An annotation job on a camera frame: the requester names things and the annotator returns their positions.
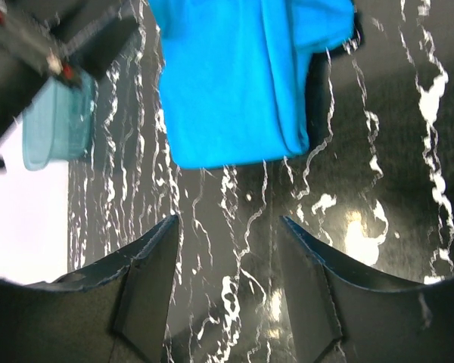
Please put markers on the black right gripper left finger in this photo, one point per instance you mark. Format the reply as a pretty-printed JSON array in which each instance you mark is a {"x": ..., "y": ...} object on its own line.
[{"x": 113, "y": 310}]

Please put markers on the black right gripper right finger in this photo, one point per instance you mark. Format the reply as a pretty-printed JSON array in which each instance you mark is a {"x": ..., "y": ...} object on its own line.
[{"x": 341, "y": 310}]

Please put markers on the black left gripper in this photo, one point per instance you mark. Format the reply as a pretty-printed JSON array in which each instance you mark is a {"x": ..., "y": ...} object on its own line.
[{"x": 59, "y": 40}]

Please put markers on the blue t shirt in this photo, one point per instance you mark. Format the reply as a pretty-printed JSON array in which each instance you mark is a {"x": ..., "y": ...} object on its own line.
[{"x": 232, "y": 89}]

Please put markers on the teal transparent plastic bin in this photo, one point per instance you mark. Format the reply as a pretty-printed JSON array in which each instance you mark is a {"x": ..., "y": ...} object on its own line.
[{"x": 57, "y": 125}]

